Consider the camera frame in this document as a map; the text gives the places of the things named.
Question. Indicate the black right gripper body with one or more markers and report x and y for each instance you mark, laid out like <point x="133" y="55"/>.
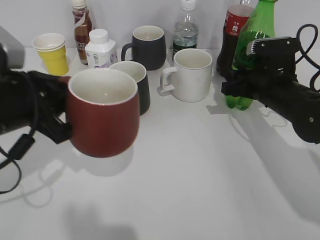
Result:
<point x="279" y="88"/>

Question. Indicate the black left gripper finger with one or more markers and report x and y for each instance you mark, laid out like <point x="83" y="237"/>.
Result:
<point x="53" y="128"/>
<point x="51" y="86"/>

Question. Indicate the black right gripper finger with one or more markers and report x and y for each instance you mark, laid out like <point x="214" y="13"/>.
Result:
<point x="241" y="83"/>

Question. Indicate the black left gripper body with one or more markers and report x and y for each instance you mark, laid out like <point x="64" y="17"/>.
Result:
<point x="17" y="91"/>

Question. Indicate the red ceramic mug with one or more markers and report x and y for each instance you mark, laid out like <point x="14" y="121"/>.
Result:
<point x="103" y="109"/>

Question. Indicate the grey left arm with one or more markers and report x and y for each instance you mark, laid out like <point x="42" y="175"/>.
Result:
<point x="16" y="52"/>

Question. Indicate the yellow paper cup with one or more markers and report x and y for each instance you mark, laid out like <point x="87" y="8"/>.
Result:
<point x="51" y="49"/>

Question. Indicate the white ceramic mug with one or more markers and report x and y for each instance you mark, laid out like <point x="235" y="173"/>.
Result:
<point x="189" y="78"/>

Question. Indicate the small white milk bottle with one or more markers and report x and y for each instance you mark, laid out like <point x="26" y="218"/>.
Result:
<point x="101" y="51"/>

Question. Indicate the cola bottle red label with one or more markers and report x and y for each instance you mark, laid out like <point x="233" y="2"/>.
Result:
<point x="236" y="17"/>

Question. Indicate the brown drink bottle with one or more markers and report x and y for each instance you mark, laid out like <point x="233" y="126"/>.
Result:
<point x="82" y="27"/>

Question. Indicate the clear water bottle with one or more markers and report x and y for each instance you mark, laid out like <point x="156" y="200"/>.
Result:
<point x="185" y="30"/>

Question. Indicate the black mug front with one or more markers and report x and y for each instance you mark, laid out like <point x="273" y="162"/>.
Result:
<point x="139" y="73"/>

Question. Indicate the black mug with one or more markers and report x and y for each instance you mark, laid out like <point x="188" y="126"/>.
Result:
<point x="148" y="47"/>
<point x="139" y="73"/>

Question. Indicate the black mug rear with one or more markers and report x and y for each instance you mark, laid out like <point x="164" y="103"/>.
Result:
<point x="148" y="47"/>

